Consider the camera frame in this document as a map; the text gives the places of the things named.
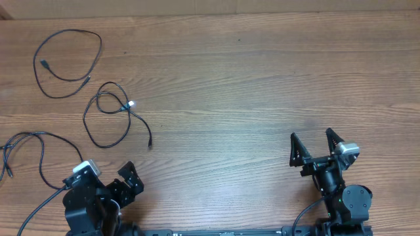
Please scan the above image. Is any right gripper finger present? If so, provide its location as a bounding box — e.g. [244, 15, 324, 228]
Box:
[289, 132, 312, 167]
[325, 128, 344, 154]

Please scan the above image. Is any black usb cable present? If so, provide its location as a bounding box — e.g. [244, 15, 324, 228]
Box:
[82, 81, 154, 149]
[0, 131, 85, 191]

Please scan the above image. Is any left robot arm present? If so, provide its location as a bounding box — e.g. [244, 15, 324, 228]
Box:
[62, 159, 144, 236]

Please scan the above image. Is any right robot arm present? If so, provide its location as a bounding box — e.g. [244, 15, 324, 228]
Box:
[289, 128, 373, 236]

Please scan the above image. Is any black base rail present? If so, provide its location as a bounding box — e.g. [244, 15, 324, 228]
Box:
[142, 226, 373, 236]

